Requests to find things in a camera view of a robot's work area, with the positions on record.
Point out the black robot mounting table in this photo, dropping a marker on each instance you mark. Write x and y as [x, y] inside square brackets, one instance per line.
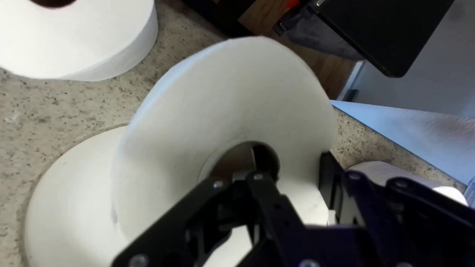
[375, 30]

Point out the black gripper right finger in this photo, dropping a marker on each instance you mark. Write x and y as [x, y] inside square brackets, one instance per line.
[394, 223]

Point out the white toilet paper roll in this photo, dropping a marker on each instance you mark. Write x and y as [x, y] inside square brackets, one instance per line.
[68, 208]
[93, 39]
[222, 98]

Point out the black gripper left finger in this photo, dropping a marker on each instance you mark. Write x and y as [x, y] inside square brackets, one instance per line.
[207, 223]

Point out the white vanity cabinet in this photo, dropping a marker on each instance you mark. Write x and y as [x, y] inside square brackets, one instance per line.
[420, 134]

